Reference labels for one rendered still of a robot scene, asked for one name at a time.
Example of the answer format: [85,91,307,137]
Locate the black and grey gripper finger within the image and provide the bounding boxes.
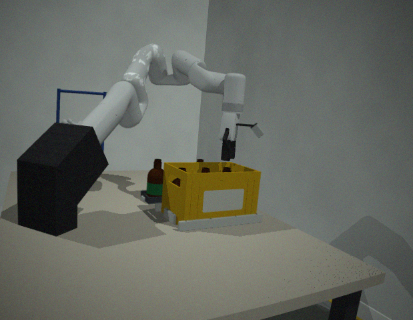
[221,128,232,161]
[230,141,236,159]

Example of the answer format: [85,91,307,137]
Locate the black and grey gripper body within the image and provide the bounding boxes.
[219,111,243,141]

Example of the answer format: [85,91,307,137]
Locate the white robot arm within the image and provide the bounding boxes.
[61,43,246,145]

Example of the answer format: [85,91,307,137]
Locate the yellow crate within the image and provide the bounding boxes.
[162,162,261,225]

